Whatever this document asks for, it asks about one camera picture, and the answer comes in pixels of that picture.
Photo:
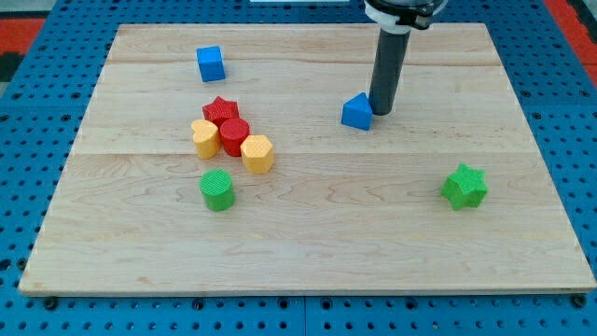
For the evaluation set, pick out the green cylinder block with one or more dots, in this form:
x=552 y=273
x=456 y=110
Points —
x=217 y=190

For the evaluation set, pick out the red cylinder block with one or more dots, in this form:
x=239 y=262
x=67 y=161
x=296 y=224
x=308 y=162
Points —
x=232 y=134

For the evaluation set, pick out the light wooden board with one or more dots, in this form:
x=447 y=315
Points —
x=341 y=211

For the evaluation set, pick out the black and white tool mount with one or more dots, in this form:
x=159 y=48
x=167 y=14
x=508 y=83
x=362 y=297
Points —
x=400 y=16

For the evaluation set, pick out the yellow heart block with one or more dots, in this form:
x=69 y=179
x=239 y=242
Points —
x=205 y=138

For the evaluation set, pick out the green star block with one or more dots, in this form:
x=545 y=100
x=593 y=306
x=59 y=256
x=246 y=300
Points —
x=465 y=187

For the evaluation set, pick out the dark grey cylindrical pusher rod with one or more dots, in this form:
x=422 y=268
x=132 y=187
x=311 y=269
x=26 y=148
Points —
x=390 y=55

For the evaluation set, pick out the yellow hexagon block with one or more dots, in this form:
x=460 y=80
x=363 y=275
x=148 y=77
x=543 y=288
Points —
x=257 y=153

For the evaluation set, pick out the red star block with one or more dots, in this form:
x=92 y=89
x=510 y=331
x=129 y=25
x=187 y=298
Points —
x=220 y=110

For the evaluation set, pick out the blue cube block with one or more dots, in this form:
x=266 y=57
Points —
x=210 y=62

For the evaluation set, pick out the blue triangle block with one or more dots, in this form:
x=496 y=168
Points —
x=357 y=113

